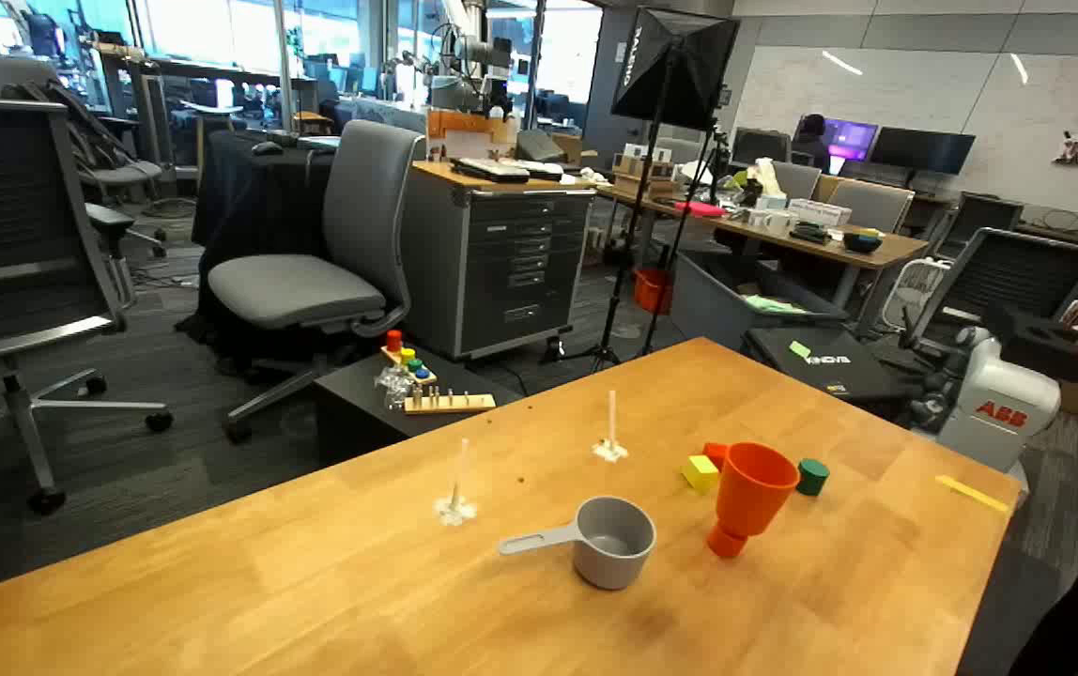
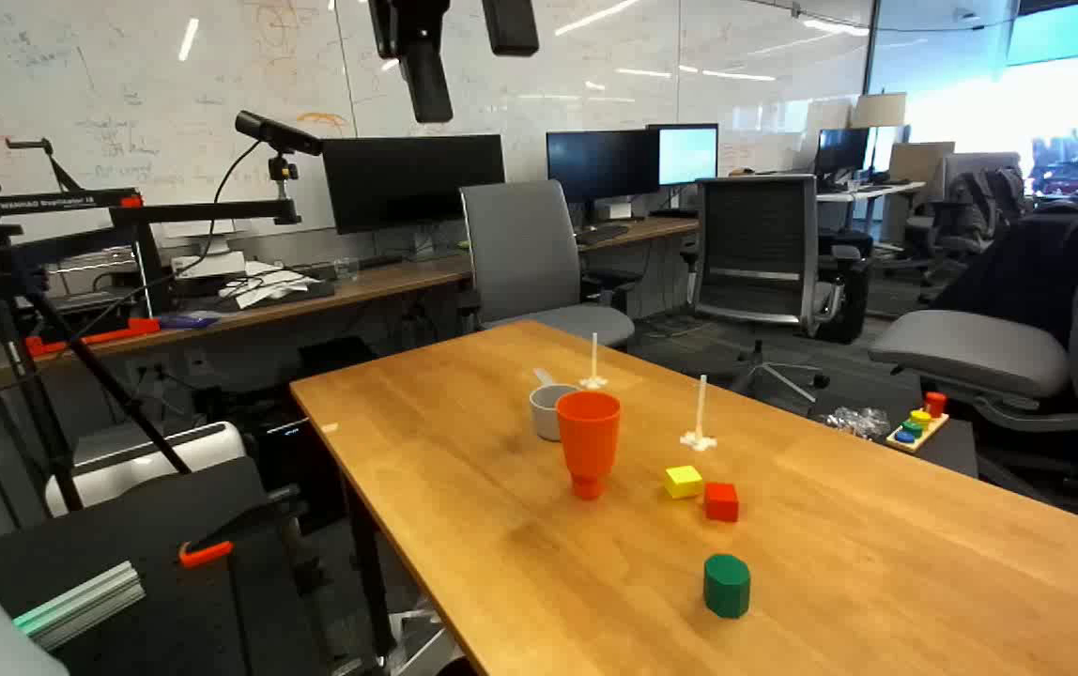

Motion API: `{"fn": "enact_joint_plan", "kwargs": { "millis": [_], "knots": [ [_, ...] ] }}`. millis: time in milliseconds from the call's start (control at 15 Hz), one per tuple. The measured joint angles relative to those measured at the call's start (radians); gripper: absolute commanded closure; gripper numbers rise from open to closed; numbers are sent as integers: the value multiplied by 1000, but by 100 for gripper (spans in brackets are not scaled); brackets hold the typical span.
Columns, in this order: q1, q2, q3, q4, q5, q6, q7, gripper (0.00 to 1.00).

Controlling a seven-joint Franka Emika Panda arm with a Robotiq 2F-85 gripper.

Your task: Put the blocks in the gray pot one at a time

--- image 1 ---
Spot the colourful stacking block toy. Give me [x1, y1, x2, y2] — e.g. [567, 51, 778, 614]
[374, 326, 438, 395]

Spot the orange funnel-shaped cup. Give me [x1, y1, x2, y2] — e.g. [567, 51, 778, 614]
[701, 440, 802, 562]

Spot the low black side table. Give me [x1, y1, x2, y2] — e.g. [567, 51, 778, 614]
[310, 347, 531, 466]

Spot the yellow tape strip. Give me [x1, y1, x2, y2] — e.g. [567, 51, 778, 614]
[931, 469, 1015, 519]

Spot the white peg stand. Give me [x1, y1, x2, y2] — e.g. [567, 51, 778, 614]
[591, 386, 629, 466]
[430, 431, 479, 529]

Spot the orange bucket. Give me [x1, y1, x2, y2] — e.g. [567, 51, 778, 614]
[629, 264, 678, 316]

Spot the white ABB robot base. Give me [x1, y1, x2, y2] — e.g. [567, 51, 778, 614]
[936, 326, 1063, 476]

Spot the green block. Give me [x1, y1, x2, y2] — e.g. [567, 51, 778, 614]
[793, 455, 832, 498]

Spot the black mesh office chair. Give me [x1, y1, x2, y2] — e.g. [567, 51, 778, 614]
[0, 90, 177, 519]

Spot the black light stand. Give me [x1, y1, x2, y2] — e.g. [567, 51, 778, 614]
[591, 71, 706, 367]

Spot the black box with green label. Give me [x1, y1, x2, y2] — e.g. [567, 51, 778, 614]
[742, 319, 916, 404]

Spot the dark mesh chair with white frame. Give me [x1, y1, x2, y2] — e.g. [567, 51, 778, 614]
[907, 222, 1078, 359]

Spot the black monitor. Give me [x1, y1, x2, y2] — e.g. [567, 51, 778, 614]
[870, 123, 979, 181]

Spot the gray padded office chair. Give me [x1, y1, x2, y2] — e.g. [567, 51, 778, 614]
[204, 117, 428, 444]

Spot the purple lit screen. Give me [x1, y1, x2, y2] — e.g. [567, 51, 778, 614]
[825, 117, 886, 165]

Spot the wooden desk with clutter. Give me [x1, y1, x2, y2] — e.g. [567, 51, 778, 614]
[598, 181, 936, 312]

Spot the yellow block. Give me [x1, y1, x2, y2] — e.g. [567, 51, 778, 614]
[678, 450, 725, 495]

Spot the black softbox light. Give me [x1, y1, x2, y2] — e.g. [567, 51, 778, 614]
[607, 12, 742, 133]

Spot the gray pot with handle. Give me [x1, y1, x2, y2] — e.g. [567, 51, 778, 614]
[492, 491, 659, 593]

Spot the gray drawer cabinet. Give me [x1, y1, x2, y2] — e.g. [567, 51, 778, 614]
[398, 157, 599, 362]

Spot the black laptop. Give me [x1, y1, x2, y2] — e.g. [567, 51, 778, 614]
[450, 155, 532, 186]

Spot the wooden peg board toy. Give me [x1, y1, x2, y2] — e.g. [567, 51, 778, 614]
[398, 386, 499, 415]

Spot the seated person with dark hair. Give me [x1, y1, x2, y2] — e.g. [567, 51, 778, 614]
[788, 110, 836, 172]

